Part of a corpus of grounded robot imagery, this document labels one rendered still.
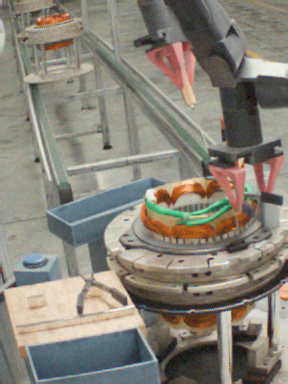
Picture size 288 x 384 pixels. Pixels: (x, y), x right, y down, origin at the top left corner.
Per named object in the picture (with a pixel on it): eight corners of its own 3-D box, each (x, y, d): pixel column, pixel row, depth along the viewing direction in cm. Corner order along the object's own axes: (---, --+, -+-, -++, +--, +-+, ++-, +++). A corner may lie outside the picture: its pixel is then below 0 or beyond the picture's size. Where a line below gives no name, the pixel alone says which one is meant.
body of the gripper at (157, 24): (203, 34, 128) (188, -4, 128) (161, 40, 122) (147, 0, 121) (177, 44, 133) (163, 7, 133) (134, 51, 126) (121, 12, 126)
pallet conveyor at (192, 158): (242, 346, 295) (232, 149, 268) (85, 378, 286) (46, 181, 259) (46, 30, 1198) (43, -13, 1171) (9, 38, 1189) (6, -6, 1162)
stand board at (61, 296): (147, 337, 113) (145, 324, 112) (21, 359, 109) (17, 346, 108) (116, 282, 131) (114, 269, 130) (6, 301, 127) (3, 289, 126)
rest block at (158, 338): (171, 341, 152) (169, 320, 150) (159, 355, 148) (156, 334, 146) (151, 339, 154) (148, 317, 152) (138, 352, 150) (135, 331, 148)
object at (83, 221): (165, 296, 180) (151, 175, 170) (193, 312, 171) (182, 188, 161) (69, 332, 168) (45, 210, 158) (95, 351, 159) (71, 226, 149)
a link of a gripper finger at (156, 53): (216, 79, 128) (197, 27, 128) (187, 85, 123) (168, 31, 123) (188, 88, 133) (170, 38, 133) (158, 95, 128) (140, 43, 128)
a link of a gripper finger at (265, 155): (289, 200, 122) (284, 141, 119) (257, 214, 119) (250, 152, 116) (262, 192, 128) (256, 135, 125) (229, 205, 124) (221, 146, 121)
